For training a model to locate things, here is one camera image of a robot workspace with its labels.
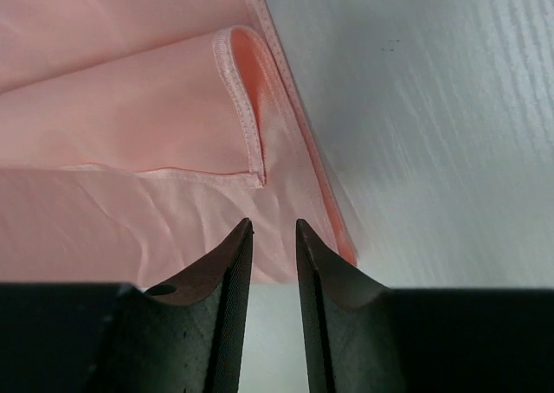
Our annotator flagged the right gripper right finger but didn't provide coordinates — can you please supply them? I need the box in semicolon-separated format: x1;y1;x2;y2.
296;220;553;392

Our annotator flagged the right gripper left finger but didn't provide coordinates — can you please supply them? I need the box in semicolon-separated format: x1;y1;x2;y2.
1;219;253;392

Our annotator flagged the pink satin napkin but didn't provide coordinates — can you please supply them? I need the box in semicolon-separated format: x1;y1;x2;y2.
1;0;356;287

